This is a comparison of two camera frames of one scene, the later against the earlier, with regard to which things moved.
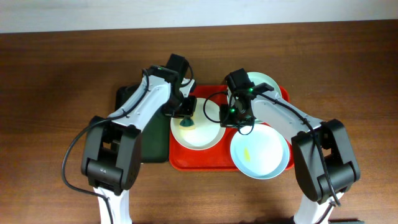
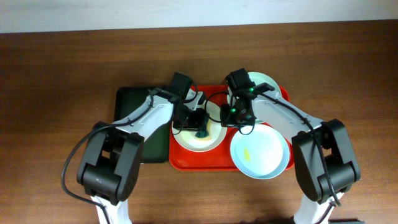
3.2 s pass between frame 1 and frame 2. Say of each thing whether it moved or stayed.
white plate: stayed
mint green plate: stayed
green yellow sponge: moved
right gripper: stayed
